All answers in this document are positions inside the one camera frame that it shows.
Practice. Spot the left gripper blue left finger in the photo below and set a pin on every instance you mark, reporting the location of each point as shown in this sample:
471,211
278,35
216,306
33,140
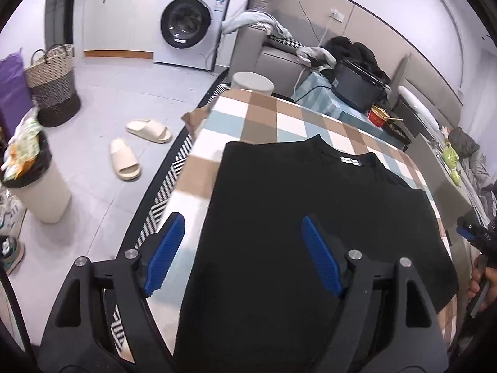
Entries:
158,252

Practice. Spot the beige slipper near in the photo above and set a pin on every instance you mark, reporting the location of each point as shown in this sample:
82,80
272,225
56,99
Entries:
124,161

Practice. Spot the white round stool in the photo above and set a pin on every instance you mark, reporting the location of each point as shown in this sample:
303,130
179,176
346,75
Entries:
252,81

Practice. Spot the checkered blanket table cover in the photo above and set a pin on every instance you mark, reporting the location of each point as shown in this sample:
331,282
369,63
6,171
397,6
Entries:
185,181

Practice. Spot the black food tray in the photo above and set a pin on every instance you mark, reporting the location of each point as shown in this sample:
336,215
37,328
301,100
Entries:
396,132

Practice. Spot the white washing machine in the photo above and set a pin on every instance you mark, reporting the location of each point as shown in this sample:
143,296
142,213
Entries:
189,32

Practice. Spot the sneaker on floor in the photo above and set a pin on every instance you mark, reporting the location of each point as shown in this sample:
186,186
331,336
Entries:
12,253

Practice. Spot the grey side cabinet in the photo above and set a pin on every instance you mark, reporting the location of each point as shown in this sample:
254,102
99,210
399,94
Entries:
451,200

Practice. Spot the beige slipper far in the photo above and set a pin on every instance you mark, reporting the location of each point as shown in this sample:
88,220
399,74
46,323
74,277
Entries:
150,130

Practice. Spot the black clothes pile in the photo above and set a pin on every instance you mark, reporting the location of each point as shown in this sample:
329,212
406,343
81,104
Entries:
341,48

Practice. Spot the light grey garment on sofa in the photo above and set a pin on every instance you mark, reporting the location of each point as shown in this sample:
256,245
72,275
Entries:
259,19

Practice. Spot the white kitchen cabinet counter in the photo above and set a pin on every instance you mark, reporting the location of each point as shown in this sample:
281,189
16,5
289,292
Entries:
120,28

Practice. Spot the grey sofa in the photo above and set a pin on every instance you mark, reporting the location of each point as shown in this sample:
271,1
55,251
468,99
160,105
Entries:
309,23

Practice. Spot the white trash bin black bag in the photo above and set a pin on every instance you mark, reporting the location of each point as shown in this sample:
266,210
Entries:
30,172

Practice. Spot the purple bag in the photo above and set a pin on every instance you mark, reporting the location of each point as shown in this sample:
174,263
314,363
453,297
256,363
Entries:
15,97

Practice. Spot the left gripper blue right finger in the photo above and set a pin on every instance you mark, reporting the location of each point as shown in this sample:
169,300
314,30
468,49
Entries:
327,254

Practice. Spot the red instant noodle bowl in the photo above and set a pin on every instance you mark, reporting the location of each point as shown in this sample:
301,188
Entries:
378,116

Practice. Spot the green plush toy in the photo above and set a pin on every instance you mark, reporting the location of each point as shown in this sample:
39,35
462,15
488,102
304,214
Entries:
450,158

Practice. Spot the woven laundry basket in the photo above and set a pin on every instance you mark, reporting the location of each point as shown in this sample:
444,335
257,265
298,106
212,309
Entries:
50,78

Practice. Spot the black knit sweater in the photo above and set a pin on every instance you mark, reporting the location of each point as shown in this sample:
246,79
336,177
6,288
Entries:
269,272

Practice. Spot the beige slipper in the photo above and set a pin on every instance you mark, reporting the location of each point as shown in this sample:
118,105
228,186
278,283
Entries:
150,130
124,161

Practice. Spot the black electric cooker pot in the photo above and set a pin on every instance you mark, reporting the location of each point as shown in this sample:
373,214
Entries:
357,87

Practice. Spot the wall power outlet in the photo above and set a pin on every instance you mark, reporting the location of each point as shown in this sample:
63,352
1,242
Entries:
336,15

